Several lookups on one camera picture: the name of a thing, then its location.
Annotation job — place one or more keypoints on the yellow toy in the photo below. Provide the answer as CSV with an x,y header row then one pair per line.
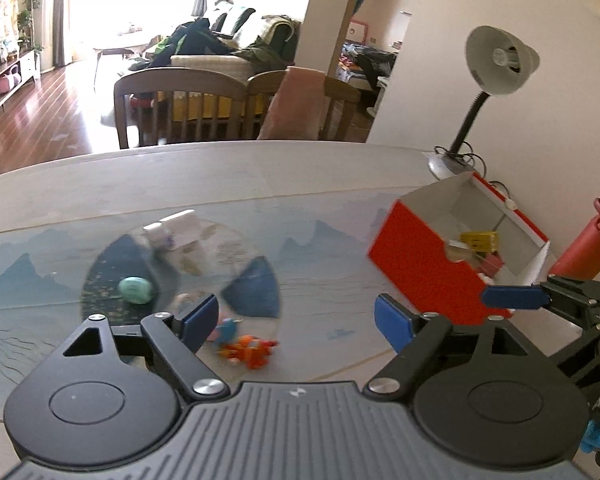
x,y
480,241

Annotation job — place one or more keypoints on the red bird toy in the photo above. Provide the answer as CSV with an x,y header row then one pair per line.
x,y
252,351

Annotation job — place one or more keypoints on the sofa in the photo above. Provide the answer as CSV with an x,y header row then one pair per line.
x,y
260,45

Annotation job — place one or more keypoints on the blue dolphin toy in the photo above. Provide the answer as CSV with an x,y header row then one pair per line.
x,y
227,329

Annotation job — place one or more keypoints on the red water bottle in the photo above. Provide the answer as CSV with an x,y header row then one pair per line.
x,y
592,240

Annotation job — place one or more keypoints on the red cardboard box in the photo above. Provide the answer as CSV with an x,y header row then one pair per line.
x,y
420,270

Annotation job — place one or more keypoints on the dark clothes pile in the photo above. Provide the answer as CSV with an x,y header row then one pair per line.
x,y
195,42

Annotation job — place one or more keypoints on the potted plant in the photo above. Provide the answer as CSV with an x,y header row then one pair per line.
x,y
30,5

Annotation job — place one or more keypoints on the teal egg-shaped toy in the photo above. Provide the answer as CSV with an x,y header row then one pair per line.
x,y
137,291

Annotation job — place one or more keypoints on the bed with colourful bedding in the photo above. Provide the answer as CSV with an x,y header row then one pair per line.
x,y
365,65

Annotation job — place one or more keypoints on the wooden television cabinet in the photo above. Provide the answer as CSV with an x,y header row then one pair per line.
x,y
5,85

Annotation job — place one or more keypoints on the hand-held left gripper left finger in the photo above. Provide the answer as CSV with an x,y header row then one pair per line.
x,y
200,322

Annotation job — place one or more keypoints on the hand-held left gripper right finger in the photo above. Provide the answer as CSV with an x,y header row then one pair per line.
x,y
392,322

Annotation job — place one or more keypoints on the pink towel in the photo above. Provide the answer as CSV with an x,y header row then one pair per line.
x,y
295,102

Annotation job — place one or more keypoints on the wooden dining chair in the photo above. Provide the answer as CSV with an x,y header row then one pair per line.
x,y
180,82
342,105

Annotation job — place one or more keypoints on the round coffee table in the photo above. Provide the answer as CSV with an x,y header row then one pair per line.
x,y
122,42

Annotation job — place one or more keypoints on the grey desk lamp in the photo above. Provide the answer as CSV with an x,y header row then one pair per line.
x,y
500,60

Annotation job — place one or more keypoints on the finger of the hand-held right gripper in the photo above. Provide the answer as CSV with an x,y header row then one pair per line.
x,y
587,347
515,297

